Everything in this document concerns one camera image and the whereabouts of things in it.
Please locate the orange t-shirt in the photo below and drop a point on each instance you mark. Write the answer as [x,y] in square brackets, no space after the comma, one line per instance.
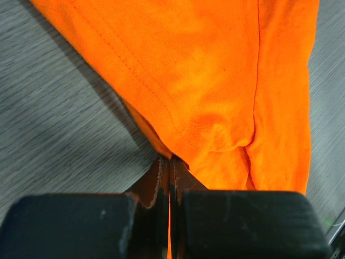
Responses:
[221,85]

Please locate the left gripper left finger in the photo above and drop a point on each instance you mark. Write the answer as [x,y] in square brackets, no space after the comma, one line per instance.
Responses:
[132,224]

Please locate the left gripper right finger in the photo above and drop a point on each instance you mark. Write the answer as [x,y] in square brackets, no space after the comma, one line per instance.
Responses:
[208,223]

